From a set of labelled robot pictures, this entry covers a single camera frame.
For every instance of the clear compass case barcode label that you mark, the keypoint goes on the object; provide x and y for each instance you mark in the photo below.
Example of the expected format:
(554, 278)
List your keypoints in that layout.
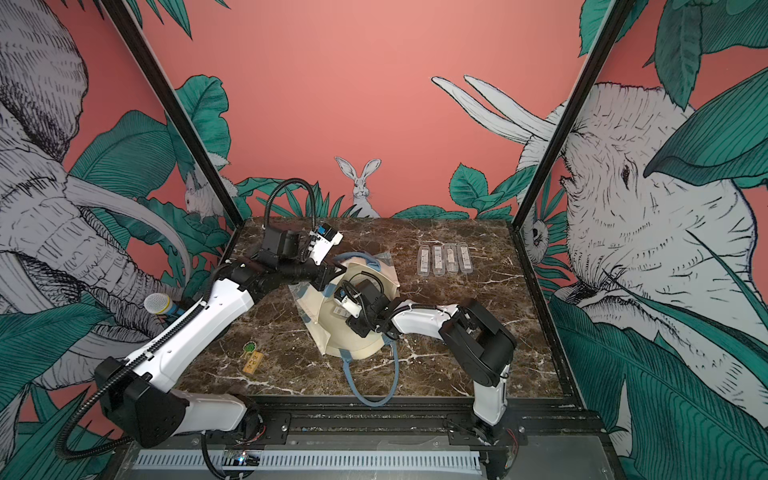
(423, 260)

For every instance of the cream canvas tote bag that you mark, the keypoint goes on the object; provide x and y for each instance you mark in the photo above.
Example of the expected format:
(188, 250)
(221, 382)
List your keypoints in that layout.
(342, 317)

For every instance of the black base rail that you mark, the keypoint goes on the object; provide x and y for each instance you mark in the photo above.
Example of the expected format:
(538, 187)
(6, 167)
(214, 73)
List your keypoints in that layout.
(269, 420)

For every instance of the black frame post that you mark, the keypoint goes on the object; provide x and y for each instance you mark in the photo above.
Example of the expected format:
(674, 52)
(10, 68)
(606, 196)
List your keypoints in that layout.
(123, 20)
(616, 16)

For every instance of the clear case blue parts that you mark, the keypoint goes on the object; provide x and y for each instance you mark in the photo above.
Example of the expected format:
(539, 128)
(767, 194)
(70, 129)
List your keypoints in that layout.
(465, 261)

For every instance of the clear compass case gold label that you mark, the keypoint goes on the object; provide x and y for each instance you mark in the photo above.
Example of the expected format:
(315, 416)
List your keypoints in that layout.
(438, 260)

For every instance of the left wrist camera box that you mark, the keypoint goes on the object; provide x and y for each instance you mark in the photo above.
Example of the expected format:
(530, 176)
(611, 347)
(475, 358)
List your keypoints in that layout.
(280, 246)

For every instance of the black right frame post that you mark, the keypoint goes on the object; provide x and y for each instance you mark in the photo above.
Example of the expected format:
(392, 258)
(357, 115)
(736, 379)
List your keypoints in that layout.
(616, 16)

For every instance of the small wooden tag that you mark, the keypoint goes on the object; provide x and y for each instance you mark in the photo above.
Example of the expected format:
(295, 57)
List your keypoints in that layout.
(253, 362)

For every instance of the white vented cable duct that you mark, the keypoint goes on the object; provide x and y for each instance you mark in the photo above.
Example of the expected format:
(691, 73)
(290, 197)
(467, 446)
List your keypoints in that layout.
(464, 462)

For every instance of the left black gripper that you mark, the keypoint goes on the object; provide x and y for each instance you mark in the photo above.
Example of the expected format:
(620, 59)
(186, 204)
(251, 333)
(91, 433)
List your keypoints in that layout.
(326, 272)

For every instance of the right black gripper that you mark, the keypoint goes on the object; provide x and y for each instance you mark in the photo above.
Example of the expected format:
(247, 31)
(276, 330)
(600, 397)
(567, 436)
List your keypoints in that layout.
(353, 324)

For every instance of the black left frame post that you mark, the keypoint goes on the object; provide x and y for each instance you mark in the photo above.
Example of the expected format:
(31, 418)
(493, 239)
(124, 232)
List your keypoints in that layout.
(123, 20)

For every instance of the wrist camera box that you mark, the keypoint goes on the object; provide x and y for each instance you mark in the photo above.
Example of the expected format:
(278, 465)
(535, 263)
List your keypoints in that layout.
(280, 246)
(361, 298)

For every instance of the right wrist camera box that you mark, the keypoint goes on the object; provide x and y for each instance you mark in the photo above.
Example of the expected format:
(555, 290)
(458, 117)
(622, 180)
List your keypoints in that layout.
(361, 298)

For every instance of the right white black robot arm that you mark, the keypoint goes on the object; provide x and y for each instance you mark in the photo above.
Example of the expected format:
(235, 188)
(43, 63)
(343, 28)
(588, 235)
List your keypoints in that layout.
(479, 342)

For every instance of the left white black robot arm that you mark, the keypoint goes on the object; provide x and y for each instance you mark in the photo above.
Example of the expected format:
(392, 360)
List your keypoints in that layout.
(139, 394)

